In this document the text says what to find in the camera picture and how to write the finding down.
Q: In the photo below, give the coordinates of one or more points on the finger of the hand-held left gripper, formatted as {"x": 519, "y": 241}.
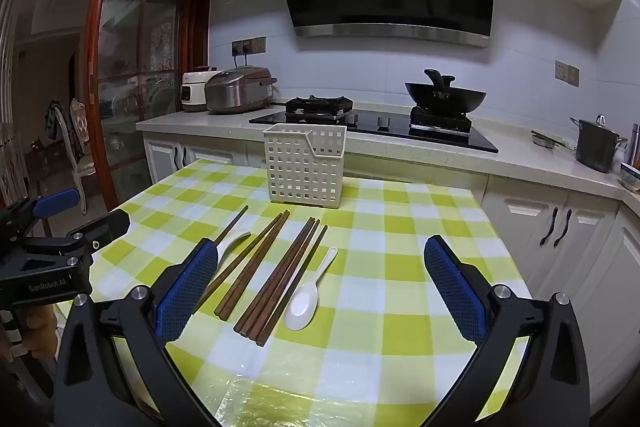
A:
{"x": 55, "y": 203}
{"x": 102, "y": 227}

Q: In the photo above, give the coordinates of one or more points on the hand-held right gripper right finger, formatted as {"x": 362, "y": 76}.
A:
{"x": 456, "y": 292}

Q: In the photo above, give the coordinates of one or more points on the red wooden glass door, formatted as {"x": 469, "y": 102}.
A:
{"x": 135, "y": 57}

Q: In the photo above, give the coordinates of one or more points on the steel stock pot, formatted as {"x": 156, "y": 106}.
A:
{"x": 597, "y": 147}

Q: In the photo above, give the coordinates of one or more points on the white lower kitchen cabinets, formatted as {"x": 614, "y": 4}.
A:
{"x": 525, "y": 217}

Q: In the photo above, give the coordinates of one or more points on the black glass gas cooktop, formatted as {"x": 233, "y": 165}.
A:
{"x": 380, "y": 132}

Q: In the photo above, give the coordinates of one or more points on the white chair with clothes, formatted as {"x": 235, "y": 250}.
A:
{"x": 70, "y": 142}

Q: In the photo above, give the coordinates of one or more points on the black burner grate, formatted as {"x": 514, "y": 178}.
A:
{"x": 440, "y": 119}
{"x": 320, "y": 104}

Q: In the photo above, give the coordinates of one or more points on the black wok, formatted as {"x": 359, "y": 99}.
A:
{"x": 445, "y": 94}

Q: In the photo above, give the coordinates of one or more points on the white kitchen appliance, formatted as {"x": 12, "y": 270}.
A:
{"x": 192, "y": 89}

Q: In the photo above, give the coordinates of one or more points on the gold wall outlet panel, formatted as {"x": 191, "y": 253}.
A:
{"x": 250, "y": 45}
{"x": 567, "y": 73}

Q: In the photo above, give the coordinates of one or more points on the steel thermos bottle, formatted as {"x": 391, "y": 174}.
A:
{"x": 636, "y": 142}

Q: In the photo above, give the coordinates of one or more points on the white stone countertop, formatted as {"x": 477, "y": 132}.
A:
{"x": 530, "y": 157}

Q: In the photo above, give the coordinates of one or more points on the white plastic utensil basket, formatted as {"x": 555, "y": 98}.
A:
{"x": 305, "y": 167}

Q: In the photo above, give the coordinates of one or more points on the green checked tablecloth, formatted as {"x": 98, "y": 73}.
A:
{"x": 380, "y": 267}

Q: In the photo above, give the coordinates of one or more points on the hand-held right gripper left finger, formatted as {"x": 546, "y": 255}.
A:
{"x": 185, "y": 292}

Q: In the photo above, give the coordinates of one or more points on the patterned ceramic bowl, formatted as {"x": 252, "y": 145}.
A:
{"x": 631, "y": 177}

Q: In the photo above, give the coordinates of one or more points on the person's left hand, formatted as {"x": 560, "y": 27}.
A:
{"x": 42, "y": 332}

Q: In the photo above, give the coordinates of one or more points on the silver brown rice cooker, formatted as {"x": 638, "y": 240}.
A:
{"x": 237, "y": 89}

